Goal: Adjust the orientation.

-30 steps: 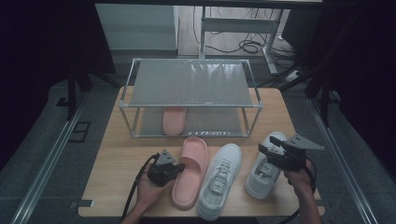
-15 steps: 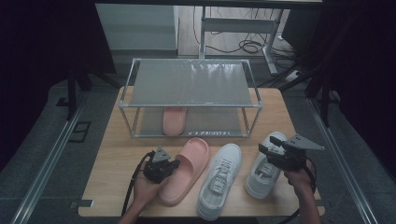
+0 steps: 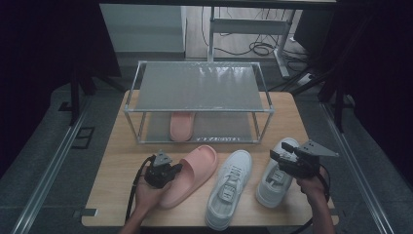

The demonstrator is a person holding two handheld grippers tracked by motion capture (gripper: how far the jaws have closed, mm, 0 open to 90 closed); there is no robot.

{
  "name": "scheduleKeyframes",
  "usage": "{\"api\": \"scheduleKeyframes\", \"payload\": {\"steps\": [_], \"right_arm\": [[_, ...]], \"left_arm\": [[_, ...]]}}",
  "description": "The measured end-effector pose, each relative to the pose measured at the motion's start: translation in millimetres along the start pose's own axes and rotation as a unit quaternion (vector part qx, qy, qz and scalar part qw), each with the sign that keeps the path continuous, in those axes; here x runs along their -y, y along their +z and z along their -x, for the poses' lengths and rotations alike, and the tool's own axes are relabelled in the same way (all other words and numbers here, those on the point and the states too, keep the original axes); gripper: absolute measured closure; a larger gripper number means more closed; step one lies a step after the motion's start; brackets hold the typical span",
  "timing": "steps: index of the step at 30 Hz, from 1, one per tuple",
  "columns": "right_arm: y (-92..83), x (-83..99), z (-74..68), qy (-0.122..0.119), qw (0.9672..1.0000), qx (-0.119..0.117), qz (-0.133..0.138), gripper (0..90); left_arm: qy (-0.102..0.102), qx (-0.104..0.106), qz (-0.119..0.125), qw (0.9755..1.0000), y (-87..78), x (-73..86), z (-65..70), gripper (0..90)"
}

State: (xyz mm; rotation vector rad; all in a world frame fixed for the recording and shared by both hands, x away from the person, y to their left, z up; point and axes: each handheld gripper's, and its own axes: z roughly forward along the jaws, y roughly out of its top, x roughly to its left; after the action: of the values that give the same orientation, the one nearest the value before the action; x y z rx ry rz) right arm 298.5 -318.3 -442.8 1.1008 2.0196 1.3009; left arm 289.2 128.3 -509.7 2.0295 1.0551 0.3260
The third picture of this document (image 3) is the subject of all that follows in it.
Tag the black metal stand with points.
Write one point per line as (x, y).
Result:
(339, 107)
(75, 97)

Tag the pink slipper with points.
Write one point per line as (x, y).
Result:
(198, 165)
(181, 126)

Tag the white sneaker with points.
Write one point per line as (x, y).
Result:
(238, 162)
(269, 191)

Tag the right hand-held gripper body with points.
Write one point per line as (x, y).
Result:
(302, 165)

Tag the metal floor rail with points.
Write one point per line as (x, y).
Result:
(357, 172)
(48, 172)

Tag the white cabinet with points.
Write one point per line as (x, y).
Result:
(142, 29)

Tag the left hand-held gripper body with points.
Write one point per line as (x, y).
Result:
(159, 174)

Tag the person's left hand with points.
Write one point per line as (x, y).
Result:
(147, 196)

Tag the silver two-tier shoe rack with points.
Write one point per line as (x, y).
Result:
(198, 87)

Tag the white desk frame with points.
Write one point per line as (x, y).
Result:
(250, 26)

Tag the white power strip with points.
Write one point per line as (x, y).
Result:
(306, 79)

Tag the person's right hand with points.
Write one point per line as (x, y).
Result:
(313, 188)

